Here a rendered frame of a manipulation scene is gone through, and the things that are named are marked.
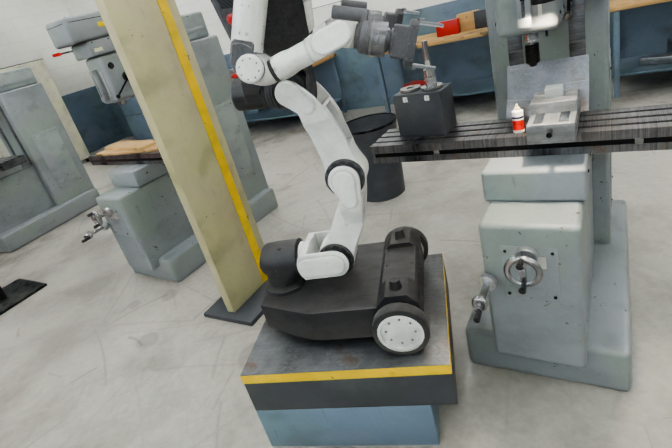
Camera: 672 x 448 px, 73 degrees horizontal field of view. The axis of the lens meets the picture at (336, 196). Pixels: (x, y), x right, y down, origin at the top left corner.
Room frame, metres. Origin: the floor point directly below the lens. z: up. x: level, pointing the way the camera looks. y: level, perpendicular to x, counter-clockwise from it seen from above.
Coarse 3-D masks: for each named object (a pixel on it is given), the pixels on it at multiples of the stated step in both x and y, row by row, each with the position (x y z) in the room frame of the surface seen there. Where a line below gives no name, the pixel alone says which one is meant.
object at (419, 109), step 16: (400, 96) 1.90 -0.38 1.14; (416, 96) 1.85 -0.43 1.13; (432, 96) 1.80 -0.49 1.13; (448, 96) 1.83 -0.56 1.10; (400, 112) 1.91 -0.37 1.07; (416, 112) 1.86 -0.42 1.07; (432, 112) 1.81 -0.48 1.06; (448, 112) 1.82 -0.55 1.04; (400, 128) 1.92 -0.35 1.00; (416, 128) 1.87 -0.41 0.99; (432, 128) 1.82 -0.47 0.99; (448, 128) 1.80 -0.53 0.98
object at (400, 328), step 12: (384, 312) 1.25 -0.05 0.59; (396, 312) 1.23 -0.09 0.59; (408, 312) 1.22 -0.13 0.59; (420, 312) 1.23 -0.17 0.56; (372, 324) 1.27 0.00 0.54; (384, 324) 1.25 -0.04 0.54; (396, 324) 1.24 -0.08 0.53; (408, 324) 1.23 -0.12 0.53; (420, 324) 1.21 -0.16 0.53; (384, 336) 1.26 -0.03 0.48; (396, 336) 1.24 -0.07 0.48; (408, 336) 1.23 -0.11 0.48; (420, 336) 1.22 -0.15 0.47; (384, 348) 1.25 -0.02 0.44; (396, 348) 1.24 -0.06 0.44; (408, 348) 1.22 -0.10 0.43; (420, 348) 1.21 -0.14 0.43
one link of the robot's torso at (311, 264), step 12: (312, 240) 1.63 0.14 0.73; (300, 252) 1.55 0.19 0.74; (312, 252) 1.59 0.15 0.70; (324, 252) 1.50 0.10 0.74; (336, 252) 1.48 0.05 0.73; (300, 264) 1.51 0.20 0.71; (312, 264) 1.50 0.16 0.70; (324, 264) 1.48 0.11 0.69; (336, 264) 1.47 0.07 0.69; (348, 264) 1.47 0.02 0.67; (312, 276) 1.50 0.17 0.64; (324, 276) 1.50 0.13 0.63
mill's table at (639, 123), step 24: (504, 120) 1.76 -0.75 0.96; (528, 120) 1.69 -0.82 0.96; (600, 120) 1.50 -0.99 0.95; (624, 120) 1.43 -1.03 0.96; (648, 120) 1.38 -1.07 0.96; (384, 144) 1.88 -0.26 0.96; (408, 144) 1.80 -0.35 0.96; (432, 144) 1.74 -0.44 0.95; (456, 144) 1.68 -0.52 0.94; (480, 144) 1.63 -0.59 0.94; (504, 144) 1.58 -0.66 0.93; (552, 144) 1.48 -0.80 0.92; (576, 144) 1.44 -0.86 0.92; (600, 144) 1.40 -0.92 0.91; (624, 144) 1.36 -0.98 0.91; (648, 144) 1.32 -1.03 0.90
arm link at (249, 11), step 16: (240, 0) 1.30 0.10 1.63; (256, 0) 1.30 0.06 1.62; (240, 16) 1.30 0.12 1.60; (256, 16) 1.30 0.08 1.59; (240, 32) 1.30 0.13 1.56; (256, 32) 1.30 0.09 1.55; (240, 48) 1.29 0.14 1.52; (256, 48) 1.30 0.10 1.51; (240, 64) 1.27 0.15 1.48; (256, 64) 1.26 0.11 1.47; (256, 80) 1.26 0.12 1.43
